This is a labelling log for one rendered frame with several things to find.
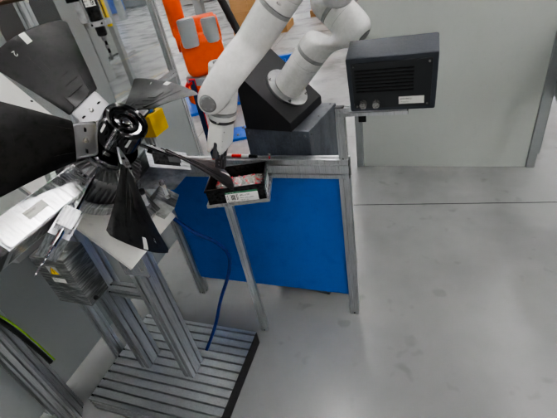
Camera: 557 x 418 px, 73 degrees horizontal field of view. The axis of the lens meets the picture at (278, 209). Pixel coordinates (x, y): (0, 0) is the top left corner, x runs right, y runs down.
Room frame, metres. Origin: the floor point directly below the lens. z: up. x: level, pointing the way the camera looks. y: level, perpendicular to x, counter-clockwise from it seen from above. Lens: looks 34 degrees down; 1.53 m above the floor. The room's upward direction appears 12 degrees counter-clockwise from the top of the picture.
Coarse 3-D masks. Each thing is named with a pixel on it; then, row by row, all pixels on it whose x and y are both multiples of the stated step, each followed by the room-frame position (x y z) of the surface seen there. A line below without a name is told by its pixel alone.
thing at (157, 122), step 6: (156, 108) 1.58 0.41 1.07; (150, 114) 1.50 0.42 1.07; (156, 114) 1.53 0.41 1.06; (162, 114) 1.56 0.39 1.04; (150, 120) 1.49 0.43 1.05; (156, 120) 1.52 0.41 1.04; (162, 120) 1.55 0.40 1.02; (150, 126) 1.49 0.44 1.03; (156, 126) 1.50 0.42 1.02; (162, 126) 1.54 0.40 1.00; (150, 132) 1.49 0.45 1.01; (156, 132) 1.49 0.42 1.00
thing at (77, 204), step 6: (96, 168) 0.97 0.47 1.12; (96, 174) 0.95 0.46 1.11; (90, 180) 0.93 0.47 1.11; (84, 186) 0.90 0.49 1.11; (90, 186) 0.91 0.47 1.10; (84, 192) 0.88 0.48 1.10; (78, 198) 0.86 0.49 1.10; (84, 198) 0.87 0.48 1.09; (72, 204) 0.84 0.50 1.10; (78, 204) 0.84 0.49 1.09; (60, 228) 0.77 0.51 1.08; (60, 234) 0.75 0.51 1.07; (54, 240) 0.73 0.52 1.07; (60, 240) 0.74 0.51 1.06; (54, 246) 0.72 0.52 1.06; (48, 252) 0.71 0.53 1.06; (42, 264) 0.68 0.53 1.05; (36, 270) 0.66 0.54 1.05
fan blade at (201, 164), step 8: (168, 152) 1.01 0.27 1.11; (184, 160) 1.00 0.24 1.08; (192, 160) 1.05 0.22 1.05; (200, 160) 1.16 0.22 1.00; (200, 168) 1.00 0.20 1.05; (208, 168) 1.04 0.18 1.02; (216, 168) 1.10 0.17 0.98; (216, 176) 1.01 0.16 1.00; (224, 176) 1.05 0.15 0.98; (224, 184) 0.98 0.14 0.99; (232, 184) 1.02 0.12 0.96
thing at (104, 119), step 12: (108, 108) 1.01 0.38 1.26; (120, 108) 1.04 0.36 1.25; (132, 108) 1.05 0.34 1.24; (108, 120) 0.97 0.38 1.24; (120, 120) 1.00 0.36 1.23; (132, 120) 1.03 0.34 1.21; (144, 120) 1.04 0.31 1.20; (108, 132) 0.96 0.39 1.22; (120, 132) 0.96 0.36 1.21; (132, 132) 0.99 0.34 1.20; (144, 132) 1.00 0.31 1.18; (108, 144) 0.97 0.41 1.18; (120, 144) 0.96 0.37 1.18; (132, 144) 0.97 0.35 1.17; (96, 156) 0.98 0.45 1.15; (108, 156) 0.99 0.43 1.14; (132, 156) 1.03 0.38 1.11
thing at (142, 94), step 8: (136, 80) 1.36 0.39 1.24; (144, 80) 1.36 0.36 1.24; (152, 80) 1.36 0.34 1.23; (160, 80) 1.36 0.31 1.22; (136, 88) 1.31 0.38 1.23; (144, 88) 1.30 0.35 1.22; (152, 88) 1.30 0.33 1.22; (160, 88) 1.29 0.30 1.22; (168, 88) 1.30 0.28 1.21; (176, 88) 1.31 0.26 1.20; (184, 88) 1.32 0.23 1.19; (128, 96) 1.26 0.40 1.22; (136, 96) 1.25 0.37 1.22; (144, 96) 1.23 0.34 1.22; (152, 96) 1.22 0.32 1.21; (160, 96) 1.22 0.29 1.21; (168, 96) 1.23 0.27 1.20; (176, 96) 1.24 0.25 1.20; (184, 96) 1.25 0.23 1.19; (128, 104) 1.19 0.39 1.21; (136, 104) 1.18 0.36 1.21; (144, 104) 1.17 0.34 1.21; (152, 104) 1.16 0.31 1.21; (160, 104) 1.16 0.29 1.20
